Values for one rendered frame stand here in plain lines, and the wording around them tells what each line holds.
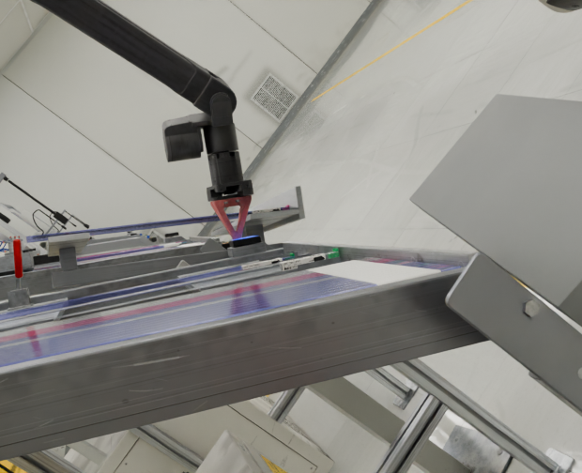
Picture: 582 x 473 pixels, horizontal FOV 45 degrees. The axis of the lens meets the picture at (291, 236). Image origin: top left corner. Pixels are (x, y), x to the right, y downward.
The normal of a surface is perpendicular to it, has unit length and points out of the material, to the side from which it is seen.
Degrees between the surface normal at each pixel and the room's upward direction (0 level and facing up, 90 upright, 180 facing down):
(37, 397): 90
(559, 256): 0
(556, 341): 90
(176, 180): 90
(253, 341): 90
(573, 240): 0
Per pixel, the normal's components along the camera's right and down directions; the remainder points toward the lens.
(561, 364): 0.25, 0.00
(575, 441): -0.78, -0.59
